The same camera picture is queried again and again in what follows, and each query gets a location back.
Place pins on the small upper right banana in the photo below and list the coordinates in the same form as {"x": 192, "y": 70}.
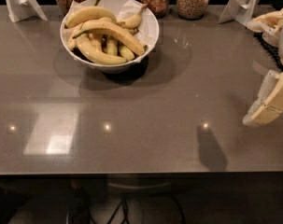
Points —
{"x": 133, "y": 21}

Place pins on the white ceramic bowl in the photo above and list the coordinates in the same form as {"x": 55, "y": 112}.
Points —
{"x": 111, "y": 67}

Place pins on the black mesh mat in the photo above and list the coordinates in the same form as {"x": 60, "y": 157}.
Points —
{"x": 271, "y": 50}

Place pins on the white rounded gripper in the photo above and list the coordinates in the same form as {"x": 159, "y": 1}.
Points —
{"x": 269, "y": 25}

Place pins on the black stool under table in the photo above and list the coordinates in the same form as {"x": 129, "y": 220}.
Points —
{"x": 85, "y": 190}

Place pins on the front curved yellow banana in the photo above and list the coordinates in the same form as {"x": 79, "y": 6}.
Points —
{"x": 86, "y": 47}

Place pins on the short middle banana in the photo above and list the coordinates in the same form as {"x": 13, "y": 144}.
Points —
{"x": 112, "y": 46}

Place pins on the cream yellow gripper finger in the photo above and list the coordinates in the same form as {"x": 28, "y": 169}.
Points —
{"x": 269, "y": 103}

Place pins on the short right banana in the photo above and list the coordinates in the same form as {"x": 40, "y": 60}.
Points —
{"x": 126, "y": 53}

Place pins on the right white paper stand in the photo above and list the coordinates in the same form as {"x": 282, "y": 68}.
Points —
{"x": 238, "y": 10}

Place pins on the long diagonal yellow banana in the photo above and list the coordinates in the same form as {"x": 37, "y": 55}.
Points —
{"x": 112, "y": 29}

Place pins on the top left yellow banana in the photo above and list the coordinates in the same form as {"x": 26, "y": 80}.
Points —
{"x": 87, "y": 13}

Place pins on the short banana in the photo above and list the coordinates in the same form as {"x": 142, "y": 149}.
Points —
{"x": 112, "y": 46}
{"x": 126, "y": 53}

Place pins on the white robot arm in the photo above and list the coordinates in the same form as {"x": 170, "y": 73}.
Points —
{"x": 269, "y": 104}

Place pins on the left white paper stand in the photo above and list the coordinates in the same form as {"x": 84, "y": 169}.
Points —
{"x": 19, "y": 10}

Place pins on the white paper stand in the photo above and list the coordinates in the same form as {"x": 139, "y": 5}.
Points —
{"x": 19, "y": 10}
{"x": 238, "y": 10}

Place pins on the right glass chickpea jar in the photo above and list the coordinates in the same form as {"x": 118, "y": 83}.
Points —
{"x": 191, "y": 9}

